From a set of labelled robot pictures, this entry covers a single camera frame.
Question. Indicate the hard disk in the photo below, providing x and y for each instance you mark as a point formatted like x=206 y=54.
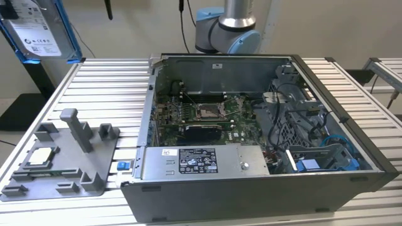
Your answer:
x=41 y=35

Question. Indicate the black box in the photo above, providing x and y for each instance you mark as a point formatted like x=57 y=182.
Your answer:
x=360 y=77

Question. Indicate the blue disk carrier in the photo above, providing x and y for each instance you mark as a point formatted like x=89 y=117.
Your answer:
x=309 y=164

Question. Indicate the grey disk bay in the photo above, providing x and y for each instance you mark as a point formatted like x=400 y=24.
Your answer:
x=333 y=153

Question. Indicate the silver CPU chip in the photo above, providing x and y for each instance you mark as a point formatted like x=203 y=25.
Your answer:
x=41 y=156

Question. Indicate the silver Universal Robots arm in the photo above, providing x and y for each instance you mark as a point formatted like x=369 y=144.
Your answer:
x=234 y=14

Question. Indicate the blue case latch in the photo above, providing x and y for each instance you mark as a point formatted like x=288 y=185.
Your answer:
x=123 y=165

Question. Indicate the black graphics card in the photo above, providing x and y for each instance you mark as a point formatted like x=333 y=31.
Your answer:
x=202 y=131

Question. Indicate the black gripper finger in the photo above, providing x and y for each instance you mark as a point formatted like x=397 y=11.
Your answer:
x=7 y=9

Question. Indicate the black stand with flat base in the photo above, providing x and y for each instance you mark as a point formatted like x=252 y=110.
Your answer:
x=22 y=110

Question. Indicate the black expansion slot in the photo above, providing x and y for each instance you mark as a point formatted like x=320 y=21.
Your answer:
x=207 y=121

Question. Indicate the silver power supply unit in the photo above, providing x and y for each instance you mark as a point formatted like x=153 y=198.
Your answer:
x=229 y=162

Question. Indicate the black RAM slot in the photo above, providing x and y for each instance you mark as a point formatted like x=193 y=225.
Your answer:
x=203 y=96
x=203 y=93

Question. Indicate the metal slat side table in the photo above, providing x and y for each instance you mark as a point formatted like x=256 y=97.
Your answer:
x=388 y=68

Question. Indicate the grey parts rack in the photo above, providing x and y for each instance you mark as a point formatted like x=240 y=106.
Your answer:
x=73 y=157

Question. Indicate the black open PC case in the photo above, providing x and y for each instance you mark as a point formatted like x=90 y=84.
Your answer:
x=238 y=200

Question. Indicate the green motherboard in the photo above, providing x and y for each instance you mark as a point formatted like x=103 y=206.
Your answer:
x=242 y=131

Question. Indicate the grey perforated drive cage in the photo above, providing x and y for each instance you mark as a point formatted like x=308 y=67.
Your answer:
x=292 y=127

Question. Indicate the CPU socket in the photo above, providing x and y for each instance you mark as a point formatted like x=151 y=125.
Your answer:
x=210 y=110

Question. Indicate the green RAM stick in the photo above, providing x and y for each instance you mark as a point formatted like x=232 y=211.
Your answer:
x=58 y=174

